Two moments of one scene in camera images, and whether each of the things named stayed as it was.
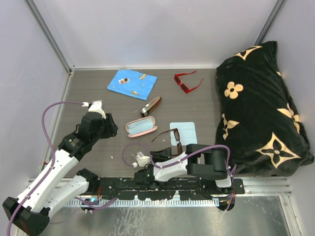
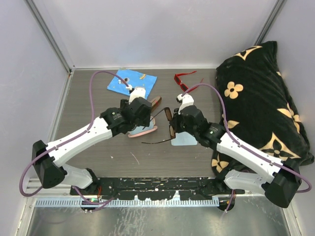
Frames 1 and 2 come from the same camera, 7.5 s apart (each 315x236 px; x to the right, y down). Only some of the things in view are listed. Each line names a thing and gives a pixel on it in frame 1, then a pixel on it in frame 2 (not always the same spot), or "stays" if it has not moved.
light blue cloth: (186, 132) stays
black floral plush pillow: (255, 117) stays
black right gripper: (163, 155) -> (174, 122)
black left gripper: (111, 128) -> (145, 121)
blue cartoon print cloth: (133, 83) stays
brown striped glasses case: (149, 107) stays
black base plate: (196, 189) stays
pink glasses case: (141, 133) stays
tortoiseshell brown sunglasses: (176, 132) -> (172, 130)
